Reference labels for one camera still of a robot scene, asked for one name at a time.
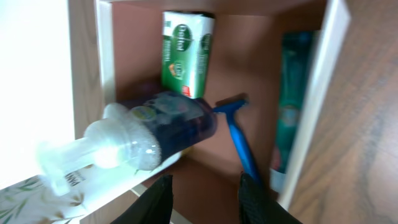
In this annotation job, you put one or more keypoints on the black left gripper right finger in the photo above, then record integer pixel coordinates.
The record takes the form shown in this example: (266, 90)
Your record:
(256, 207)

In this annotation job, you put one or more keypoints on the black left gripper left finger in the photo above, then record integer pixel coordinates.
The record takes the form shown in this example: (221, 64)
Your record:
(154, 206)

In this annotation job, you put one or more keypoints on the clear bottle dark cap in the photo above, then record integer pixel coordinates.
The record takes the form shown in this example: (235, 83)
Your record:
(141, 134)

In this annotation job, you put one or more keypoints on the blue disposable razor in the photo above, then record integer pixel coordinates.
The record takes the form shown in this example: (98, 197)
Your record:
(229, 107)

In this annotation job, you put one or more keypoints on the white cosmetic tube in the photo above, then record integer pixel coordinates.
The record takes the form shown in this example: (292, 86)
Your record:
(82, 192)

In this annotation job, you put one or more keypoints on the white cardboard box pink inside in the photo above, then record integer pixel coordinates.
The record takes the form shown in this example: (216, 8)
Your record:
(116, 56)

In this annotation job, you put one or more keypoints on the teal red toothpaste tube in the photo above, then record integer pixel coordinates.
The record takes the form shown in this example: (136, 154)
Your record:
(297, 55)

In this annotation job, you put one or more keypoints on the green soap packet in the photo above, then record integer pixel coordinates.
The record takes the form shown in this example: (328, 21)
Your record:
(187, 41)

